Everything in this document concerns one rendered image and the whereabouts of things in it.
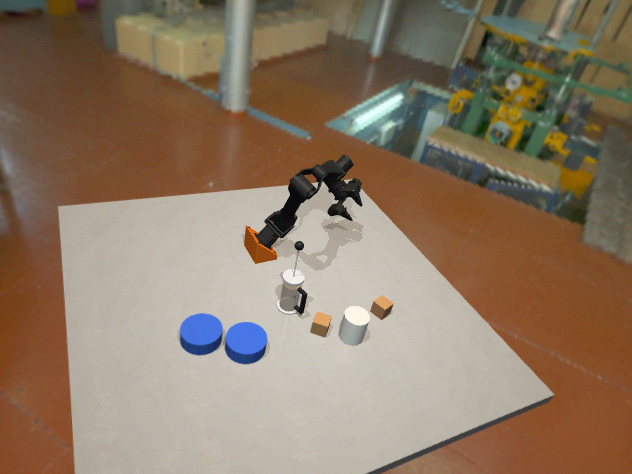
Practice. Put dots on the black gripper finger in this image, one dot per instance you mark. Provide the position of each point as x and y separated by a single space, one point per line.
358 200
345 214

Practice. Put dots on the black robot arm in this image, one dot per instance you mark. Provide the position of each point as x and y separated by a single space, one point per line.
301 189

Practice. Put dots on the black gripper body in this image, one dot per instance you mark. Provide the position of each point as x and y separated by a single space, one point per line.
336 209

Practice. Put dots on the blue short cylinder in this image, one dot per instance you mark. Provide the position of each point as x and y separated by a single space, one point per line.
201 334
246 342

